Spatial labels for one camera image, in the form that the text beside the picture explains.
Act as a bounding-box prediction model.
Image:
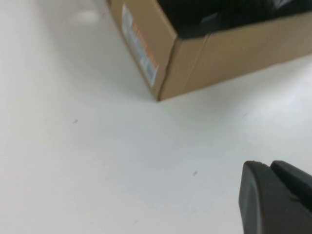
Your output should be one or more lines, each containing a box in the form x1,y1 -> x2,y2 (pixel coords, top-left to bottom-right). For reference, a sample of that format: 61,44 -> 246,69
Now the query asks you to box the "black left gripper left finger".
238,160 -> 312,234

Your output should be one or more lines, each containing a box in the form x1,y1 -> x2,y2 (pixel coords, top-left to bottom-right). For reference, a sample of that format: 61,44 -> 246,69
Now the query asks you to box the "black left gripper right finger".
270,159 -> 312,213

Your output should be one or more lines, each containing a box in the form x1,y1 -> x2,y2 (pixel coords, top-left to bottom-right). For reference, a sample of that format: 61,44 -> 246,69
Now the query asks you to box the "brown cardboard shoe box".
106,0 -> 312,102

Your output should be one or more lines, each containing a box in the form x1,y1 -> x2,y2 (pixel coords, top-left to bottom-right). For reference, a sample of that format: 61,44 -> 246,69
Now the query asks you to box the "white orange box label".
121,3 -> 159,87

